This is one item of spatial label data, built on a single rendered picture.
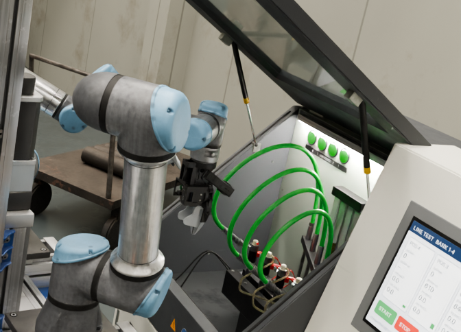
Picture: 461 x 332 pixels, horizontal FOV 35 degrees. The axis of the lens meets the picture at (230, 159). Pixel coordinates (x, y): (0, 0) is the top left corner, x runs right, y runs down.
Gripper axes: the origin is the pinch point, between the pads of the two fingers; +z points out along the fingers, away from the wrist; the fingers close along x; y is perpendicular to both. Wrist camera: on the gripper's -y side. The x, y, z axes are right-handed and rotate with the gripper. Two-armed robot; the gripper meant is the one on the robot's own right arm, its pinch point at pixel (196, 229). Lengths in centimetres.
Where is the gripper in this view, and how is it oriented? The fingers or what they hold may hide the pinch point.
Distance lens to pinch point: 196.4
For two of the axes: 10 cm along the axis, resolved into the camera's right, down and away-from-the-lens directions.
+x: 4.8, 3.5, -8.0
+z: -2.0, 9.4, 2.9
